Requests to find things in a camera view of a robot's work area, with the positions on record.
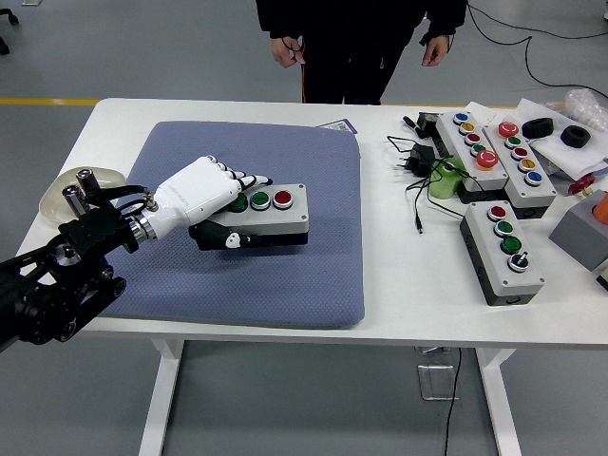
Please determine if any grey four-button control box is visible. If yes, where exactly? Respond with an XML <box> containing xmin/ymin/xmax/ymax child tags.
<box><xmin>208</xmin><ymin>182</ymin><xmax>310</xmax><ymax>248</ymax></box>
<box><xmin>459</xmin><ymin>199</ymin><xmax>546</xmax><ymax>308</ymax></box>

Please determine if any black office chair base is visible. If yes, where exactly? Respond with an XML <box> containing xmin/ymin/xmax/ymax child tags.
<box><xmin>0</xmin><ymin>0</ymin><xmax>21</xmax><ymax>56</ymax></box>

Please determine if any small black device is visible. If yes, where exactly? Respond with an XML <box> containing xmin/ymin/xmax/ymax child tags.
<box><xmin>402</xmin><ymin>111</ymin><xmax>443</xmax><ymax>139</ymax></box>

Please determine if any purple label card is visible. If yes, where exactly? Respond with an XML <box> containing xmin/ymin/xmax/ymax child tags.
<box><xmin>315</xmin><ymin>118</ymin><xmax>358</xmax><ymax>137</ymax></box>

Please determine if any white table leg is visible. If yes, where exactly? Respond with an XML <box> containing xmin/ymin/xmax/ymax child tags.
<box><xmin>137</xmin><ymin>339</ymin><xmax>186</xmax><ymax>456</ymax></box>
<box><xmin>474</xmin><ymin>349</ymin><xmax>523</xmax><ymax>456</ymax></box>

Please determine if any person's right hand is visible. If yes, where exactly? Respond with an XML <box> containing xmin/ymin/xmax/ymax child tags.
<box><xmin>270</xmin><ymin>35</ymin><xmax>305</xmax><ymax>67</ymax></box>

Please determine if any red knob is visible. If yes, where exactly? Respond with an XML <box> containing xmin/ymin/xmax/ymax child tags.
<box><xmin>568</xmin><ymin>174</ymin><xmax>598</xmax><ymax>197</ymax></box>

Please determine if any person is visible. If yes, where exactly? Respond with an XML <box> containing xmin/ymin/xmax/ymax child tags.
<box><xmin>255</xmin><ymin>0</ymin><xmax>469</xmax><ymax>105</ymax></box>

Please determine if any long black floor cable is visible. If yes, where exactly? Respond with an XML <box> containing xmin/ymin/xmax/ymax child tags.
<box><xmin>465</xmin><ymin>0</ymin><xmax>608</xmax><ymax>94</ymax></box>

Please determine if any translucent white tape roll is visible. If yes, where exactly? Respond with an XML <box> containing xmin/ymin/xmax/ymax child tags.
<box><xmin>38</xmin><ymin>165</ymin><xmax>127</xmax><ymax>222</ymax></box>

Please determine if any blue-grey textured mat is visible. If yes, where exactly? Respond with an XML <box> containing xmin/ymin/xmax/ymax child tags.
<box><xmin>99</xmin><ymin>121</ymin><xmax>367</xmax><ymax>331</ymax></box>

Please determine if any grey block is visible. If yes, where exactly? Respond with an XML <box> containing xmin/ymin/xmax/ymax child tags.
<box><xmin>549</xmin><ymin>189</ymin><xmax>608</xmax><ymax>273</ymax></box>

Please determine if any person's left hand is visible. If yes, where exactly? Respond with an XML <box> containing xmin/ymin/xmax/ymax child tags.
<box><xmin>421</xmin><ymin>33</ymin><xmax>452</xmax><ymax>67</ymax></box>

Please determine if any clear floor plate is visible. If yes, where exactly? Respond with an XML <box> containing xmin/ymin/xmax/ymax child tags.
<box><xmin>415</xmin><ymin>346</ymin><xmax>462</xmax><ymax>403</ymax></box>

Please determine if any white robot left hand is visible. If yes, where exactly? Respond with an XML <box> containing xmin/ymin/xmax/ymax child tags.
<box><xmin>141</xmin><ymin>154</ymin><xmax>275</xmax><ymax>252</ymax></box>

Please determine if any grey five-button control box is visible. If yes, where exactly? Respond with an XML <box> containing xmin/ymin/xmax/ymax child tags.
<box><xmin>482</xmin><ymin>115</ymin><xmax>558</xmax><ymax>219</ymax></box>
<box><xmin>435</xmin><ymin>111</ymin><xmax>510</xmax><ymax>194</ymax></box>

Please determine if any black power adapter with cord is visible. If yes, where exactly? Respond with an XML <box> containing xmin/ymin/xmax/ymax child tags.
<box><xmin>387</xmin><ymin>135</ymin><xmax>485</xmax><ymax>235</ymax></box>

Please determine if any green tape roll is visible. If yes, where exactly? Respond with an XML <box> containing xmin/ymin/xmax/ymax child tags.
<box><xmin>428</xmin><ymin>157</ymin><xmax>469</xmax><ymax>200</ymax></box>

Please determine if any clear plastic bag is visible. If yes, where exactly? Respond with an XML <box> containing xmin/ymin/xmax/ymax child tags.
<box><xmin>545</xmin><ymin>88</ymin><xmax>608</xmax><ymax>129</ymax></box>

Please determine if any black foam ring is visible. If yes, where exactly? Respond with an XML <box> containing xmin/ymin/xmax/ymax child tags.
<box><xmin>522</xmin><ymin>117</ymin><xmax>555</xmax><ymax>140</ymax></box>
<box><xmin>560</xmin><ymin>125</ymin><xmax>592</xmax><ymax>148</ymax></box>

